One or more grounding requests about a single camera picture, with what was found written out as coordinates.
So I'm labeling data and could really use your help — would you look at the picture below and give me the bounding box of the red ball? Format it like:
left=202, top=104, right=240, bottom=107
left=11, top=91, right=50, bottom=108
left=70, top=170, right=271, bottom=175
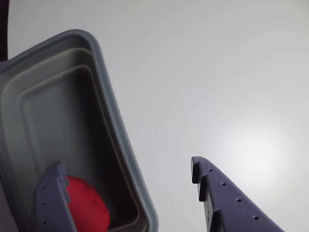
left=63, top=174, right=112, bottom=232

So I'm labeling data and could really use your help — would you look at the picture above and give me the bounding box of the grey blue gripper finger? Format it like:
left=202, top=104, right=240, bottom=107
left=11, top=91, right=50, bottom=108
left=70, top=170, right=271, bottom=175
left=33, top=161, right=78, bottom=232
left=191, top=156, right=285, bottom=232

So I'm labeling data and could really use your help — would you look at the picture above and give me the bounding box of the grey plastic container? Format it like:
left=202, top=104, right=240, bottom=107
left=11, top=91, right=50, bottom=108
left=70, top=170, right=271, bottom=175
left=0, top=29, right=160, bottom=232

